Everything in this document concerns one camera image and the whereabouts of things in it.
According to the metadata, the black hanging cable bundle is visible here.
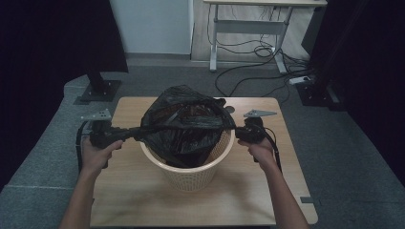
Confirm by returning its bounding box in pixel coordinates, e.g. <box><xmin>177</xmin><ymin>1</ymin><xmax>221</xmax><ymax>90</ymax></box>
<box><xmin>206</xmin><ymin>4</ymin><xmax>281</xmax><ymax>59</ymax></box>

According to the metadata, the white desk with metal legs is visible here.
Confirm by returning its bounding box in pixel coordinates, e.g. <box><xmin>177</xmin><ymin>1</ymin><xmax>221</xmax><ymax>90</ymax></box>
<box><xmin>202</xmin><ymin>0</ymin><xmax>329</xmax><ymax>75</ymax></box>

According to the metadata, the beige plastic mesh basket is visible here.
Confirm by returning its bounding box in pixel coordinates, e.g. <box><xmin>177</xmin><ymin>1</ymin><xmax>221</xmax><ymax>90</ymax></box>
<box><xmin>139</xmin><ymin>126</ymin><xmax>236</xmax><ymax>193</ymax></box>

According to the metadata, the person's left hand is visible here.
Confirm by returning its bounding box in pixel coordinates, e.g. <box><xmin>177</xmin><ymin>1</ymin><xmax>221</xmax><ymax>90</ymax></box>
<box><xmin>80</xmin><ymin>136</ymin><xmax>124</xmax><ymax>176</ymax></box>

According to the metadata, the dark curtain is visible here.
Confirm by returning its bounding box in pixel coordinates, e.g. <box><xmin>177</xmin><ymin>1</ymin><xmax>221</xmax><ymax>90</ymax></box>
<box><xmin>309</xmin><ymin>0</ymin><xmax>405</xmax><ymax>189</ymax></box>
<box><xmin>0</xmin><ymin>0</ymin><xmax>129</xmax><ymax>192</ymax></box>

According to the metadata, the black stand with dark base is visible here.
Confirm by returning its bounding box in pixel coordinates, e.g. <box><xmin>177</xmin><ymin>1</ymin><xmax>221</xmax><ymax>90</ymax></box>
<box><xmin>295</xmin><ymin>0</ymin><xmax>373</xmax><ymax>113</ymax></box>

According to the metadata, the white partition panel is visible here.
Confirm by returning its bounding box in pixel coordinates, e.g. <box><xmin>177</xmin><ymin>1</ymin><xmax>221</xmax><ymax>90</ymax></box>
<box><xmin>108</xmin><ymin>0</ymin><xmax>195</xmax><ymax>55</ymax></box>

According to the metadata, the black plastic garbage bag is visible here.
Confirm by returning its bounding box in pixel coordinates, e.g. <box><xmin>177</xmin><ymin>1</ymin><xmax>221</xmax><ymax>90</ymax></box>
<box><xmin>127</xmin><ymin>84</ymin><xmax>239</xmax><ymax>169</ymax></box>

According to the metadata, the black floor cable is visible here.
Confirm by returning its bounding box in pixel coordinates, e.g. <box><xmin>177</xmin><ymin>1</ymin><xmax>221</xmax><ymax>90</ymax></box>
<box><xmin>228</xmin><ymin>52</ymin><xmax>316</xmax><ymax>98</ymax></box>
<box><xmin>214</xmin><ymin>47</ymin><xmax>283</xmax><ymax>97</ymax></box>

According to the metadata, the person's right hand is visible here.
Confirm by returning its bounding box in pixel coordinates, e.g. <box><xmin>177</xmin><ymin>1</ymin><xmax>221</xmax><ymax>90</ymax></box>
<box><xmin>237</xmin><ymin>136</ymin><xmax>277</xmax><ymax>170</ymax></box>

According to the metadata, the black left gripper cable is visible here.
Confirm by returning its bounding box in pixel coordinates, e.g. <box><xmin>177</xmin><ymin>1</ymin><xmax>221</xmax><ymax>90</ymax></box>
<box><xmin>75</xmin><ymin>119</ymin><xmax>93</xmax><ymax>175</ymax></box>

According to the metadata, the white power strip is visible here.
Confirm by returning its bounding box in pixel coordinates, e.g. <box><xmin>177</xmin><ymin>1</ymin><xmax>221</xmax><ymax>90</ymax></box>
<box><xmin>288</xmin><ymin>75</ymin><xmax>311</xmax><ymax>86</ymax></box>

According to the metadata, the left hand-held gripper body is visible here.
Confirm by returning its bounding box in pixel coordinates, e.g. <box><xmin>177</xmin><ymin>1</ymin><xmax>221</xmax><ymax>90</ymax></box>
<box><xmin>80</xmin><ymin>108</ymin><xmax>113</xmax><ymax>150</ymax></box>

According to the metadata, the black stand with square base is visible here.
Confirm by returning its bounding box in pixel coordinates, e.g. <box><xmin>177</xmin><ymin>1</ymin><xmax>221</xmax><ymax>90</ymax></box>
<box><xmin>79</xmin><ymin>68</ymin><xmax>123</xmax><ymax>103</ymax></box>

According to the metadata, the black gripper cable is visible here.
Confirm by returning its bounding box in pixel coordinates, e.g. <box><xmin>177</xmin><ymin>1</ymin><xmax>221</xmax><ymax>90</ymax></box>
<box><xmin>75</xmin><ymin>119</ymin><xmax>93</xmax><ymax>175</ymax></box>
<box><xmin>252</xmin><ymin>124</ymin><xmax>284</xmax><ymax>175</ymax></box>

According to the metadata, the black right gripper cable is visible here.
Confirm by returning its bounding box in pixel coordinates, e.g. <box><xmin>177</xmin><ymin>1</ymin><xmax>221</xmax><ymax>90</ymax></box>
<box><xmin>252</xmin><ymin>124</ymin><xmax>284</xmax><ymax>175</ymax></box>

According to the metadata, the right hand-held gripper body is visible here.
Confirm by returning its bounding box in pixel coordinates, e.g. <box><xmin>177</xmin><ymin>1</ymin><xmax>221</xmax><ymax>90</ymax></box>
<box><xmin>235</xmin><ymin>109</ymin><xmax>278</xmax><ymax>145</ymax></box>

